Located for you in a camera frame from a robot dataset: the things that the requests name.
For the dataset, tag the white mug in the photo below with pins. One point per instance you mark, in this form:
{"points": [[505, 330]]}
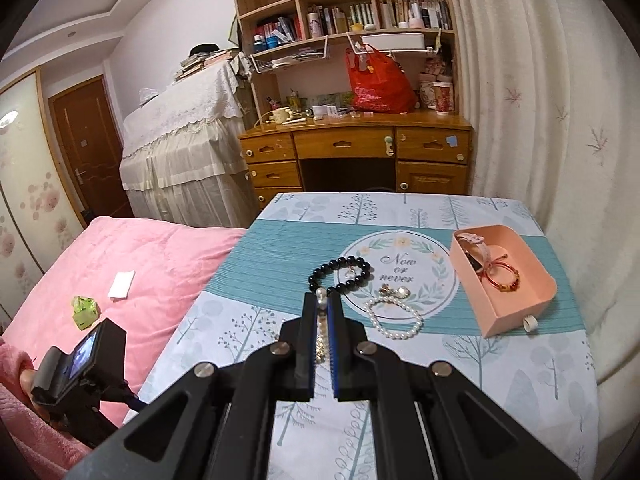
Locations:
{"points": [[280, 114]]}

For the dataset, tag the row of mixed books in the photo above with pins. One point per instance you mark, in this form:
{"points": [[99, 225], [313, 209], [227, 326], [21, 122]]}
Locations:
{"points": [[335, 20]]}

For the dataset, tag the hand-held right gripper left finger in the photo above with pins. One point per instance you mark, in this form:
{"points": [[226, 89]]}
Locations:
{"points": [[306, 350]]}

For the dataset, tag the tree print tablecloth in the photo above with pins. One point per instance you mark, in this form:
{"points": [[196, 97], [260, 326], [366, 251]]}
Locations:
{"points": [[280, 250]]}

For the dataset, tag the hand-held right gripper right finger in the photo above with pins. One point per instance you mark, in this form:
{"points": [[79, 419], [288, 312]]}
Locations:
{"points": [[334, 360]]}

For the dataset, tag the wooden bookshelf hutch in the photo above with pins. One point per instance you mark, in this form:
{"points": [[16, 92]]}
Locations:
{"points": [[299, 10]]}

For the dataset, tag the black hat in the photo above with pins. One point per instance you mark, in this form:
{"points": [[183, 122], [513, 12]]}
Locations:
{"points": [[202, 50]]}

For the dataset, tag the white floral curtain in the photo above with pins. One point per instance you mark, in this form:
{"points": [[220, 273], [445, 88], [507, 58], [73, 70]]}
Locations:
{"points": [[525, 110]]}

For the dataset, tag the pen holder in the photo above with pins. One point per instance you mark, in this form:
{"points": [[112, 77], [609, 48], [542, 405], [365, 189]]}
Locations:
{"points": [[294, 102]]}

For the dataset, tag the patterned canister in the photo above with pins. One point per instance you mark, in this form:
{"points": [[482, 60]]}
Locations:
{"points": [[425, 92]]}

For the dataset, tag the person's left forearm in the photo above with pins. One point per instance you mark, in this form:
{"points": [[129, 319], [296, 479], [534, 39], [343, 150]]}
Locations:
{"points": [[20, 440]]}

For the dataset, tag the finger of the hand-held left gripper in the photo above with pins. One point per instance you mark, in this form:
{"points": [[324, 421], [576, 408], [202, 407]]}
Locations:
{"points": [[134, 402]]}

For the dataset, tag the small green object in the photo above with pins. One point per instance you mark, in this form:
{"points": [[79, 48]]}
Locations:
{"points": [[85, 313]]}

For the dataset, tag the row of dark books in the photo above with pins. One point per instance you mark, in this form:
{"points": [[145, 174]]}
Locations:
{"points": [[415, 12]]}

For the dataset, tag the green drawer knob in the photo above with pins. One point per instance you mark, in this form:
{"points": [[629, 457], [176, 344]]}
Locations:
{"points": [[387, 141]]}

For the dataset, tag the pink blanket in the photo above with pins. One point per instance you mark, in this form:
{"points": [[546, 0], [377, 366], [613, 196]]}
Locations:
{"points": [[150, 260]]}

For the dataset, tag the white paper slip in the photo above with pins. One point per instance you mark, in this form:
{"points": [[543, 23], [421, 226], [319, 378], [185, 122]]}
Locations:
{"points": [[121, 284]]}

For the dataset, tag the row of red books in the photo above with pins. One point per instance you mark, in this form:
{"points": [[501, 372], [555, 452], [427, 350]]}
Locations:
{"points": [[277, 30]]}

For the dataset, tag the wooden desk with drawers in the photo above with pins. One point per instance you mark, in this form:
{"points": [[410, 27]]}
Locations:
{"points": [[340, 142]]}

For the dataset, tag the floral wardrobe sliding door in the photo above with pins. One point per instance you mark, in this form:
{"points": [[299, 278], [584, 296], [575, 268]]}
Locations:
{"points": [[30, 185]]}

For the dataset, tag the stack of books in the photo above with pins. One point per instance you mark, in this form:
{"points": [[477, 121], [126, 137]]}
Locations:
{"points": [[200, 65]]}

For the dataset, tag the pink box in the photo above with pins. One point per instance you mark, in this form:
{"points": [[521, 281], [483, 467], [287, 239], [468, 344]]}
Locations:
{"points": [[525, 280]]}

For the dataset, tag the red and white cup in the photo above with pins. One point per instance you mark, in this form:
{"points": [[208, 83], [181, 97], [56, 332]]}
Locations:
{"points": [[444, 97]]}

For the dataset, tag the lace covered piano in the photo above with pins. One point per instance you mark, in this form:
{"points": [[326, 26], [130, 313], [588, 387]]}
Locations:
{"points": [[185, 125]]}

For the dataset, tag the small silver jewelry piece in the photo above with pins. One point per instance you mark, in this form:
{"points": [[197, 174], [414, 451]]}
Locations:
{"points": [[402, 292]]}

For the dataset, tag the red plastic bag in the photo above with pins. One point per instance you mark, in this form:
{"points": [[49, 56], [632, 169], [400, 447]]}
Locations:
{"points": [[380, 85]]}

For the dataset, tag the person's left hand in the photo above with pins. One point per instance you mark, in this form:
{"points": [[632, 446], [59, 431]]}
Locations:
{"points": [[49, 416]]}

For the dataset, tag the brown wooden door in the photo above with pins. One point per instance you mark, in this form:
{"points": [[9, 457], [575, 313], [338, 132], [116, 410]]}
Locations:
{"points": [[85, 130]]}

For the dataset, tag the small gold jewelry piece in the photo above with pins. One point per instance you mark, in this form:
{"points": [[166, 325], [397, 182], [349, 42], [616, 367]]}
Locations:
{"points": [[385, 289]]}

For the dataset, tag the small gold earring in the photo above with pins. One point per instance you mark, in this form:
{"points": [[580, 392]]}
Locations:
{"points": [[352, 269]]}

